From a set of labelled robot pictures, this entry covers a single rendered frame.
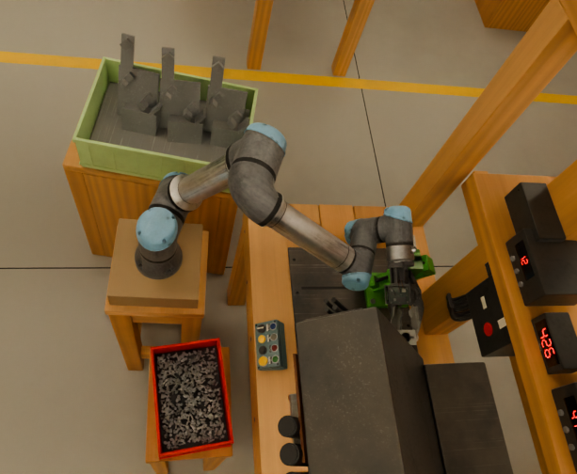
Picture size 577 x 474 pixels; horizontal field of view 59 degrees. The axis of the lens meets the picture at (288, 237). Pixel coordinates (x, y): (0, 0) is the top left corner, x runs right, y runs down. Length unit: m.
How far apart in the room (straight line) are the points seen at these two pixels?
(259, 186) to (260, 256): 0.61
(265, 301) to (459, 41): 3.20
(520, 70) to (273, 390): 1.14
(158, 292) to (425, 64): 2.98
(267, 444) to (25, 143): 2.24
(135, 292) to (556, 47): 1.34
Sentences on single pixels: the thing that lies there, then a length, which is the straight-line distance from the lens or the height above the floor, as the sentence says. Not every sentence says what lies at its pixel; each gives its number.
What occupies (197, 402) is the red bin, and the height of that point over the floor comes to 0.87.
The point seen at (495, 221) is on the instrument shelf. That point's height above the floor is 1.54.
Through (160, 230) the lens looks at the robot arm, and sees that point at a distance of 1.51.
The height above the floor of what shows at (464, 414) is 1.24.
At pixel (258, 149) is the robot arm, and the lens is 1.26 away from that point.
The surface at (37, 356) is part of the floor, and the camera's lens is 2.66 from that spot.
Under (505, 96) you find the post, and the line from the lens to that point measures 1.52.
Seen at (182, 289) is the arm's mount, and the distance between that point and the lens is 1.68.
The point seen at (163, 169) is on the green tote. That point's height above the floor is 0.87.
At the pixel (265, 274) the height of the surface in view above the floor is 0.90.
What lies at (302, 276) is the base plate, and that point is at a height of 0.90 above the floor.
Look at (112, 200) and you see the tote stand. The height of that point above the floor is 0.58.
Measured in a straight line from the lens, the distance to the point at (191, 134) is 2.06.
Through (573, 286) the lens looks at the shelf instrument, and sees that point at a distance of 1.25.
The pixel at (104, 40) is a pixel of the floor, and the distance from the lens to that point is 3.72.
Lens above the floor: 2.49
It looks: 60 degrees down
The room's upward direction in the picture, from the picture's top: 22 degrees clockwise
